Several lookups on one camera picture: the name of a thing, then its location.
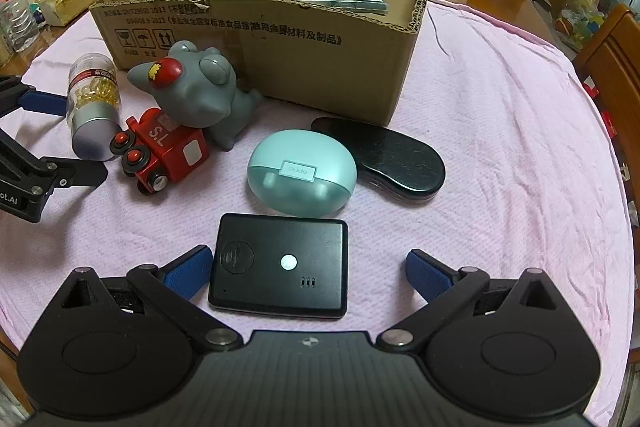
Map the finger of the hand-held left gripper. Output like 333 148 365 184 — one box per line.
0 76 69 118
0 127 109 190

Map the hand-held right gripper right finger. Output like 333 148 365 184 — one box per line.
375 249 571 354

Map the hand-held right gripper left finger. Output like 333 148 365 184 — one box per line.
47 245 242 354

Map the clear bottle of gold capsules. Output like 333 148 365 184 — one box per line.
66 53 122 162

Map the black square device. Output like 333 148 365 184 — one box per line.
207 213 349 320

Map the cardboard box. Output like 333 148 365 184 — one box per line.
89 0 436 128

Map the clear plastic water bottle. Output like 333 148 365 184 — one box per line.
0 0 41 55

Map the red toy train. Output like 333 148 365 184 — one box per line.
111 108 210 196

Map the black glasses case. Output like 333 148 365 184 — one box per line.
311 117 447 205

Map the mint green earbud case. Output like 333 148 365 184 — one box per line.
247 129 358 215

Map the pink cloth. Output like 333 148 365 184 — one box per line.
0 0 637 360

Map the grey toy mouse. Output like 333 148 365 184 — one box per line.
127 41 264 152

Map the wooden chair with grooved back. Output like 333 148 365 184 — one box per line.
572 4 640 228

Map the yellow plastic bag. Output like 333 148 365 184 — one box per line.
555 0 608 48

